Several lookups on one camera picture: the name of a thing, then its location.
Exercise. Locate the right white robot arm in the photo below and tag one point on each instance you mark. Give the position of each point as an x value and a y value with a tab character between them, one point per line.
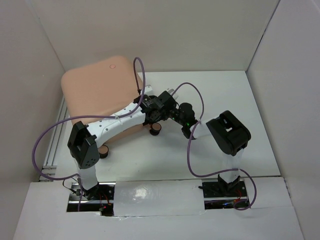
230	135

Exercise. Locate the pink suitcase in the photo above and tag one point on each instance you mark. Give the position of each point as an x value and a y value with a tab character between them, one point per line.
100	89

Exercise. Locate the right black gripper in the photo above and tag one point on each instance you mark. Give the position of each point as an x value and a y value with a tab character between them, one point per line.
166	113

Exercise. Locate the aluminium rail frame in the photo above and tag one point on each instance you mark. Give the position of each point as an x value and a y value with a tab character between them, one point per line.
50	164

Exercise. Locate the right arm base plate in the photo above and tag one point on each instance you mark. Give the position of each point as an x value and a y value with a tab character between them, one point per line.
215	199

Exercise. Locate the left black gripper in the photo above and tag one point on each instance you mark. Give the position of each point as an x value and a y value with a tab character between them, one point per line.
148	121

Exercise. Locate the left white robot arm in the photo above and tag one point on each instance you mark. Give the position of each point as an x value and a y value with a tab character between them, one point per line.
85	140

